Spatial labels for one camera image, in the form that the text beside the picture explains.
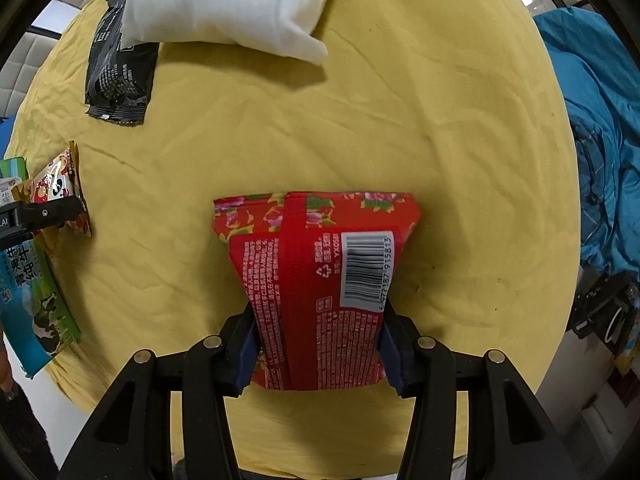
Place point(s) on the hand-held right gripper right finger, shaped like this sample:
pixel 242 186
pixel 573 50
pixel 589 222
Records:
pixel 396 362

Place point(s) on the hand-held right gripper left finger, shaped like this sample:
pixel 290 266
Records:
pixel 245 357

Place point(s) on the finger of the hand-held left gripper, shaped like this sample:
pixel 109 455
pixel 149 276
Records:
pixel 45 212

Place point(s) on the orange cartoon snack packet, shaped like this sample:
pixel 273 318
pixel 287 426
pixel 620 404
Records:
pixel 52 180

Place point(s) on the red floral snack packet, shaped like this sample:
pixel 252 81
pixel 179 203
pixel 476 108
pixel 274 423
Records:
pixel 305 285

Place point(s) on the green cow print milk packet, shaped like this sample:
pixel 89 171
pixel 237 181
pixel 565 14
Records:
pixel 40 310

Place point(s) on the black snack packet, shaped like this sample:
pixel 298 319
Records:
pixel 117 75

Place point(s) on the grey padded headboard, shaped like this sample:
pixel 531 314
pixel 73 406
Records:
pixel 27 55

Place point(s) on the yellow bed sheet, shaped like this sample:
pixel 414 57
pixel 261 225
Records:
pixel 350 130

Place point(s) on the white pillow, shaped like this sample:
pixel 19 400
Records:
pixel 220 0

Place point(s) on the blue blanket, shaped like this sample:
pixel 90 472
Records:
pixel 595 135

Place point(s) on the black wheeled frame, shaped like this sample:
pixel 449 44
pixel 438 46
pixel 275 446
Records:
pixel 607 310

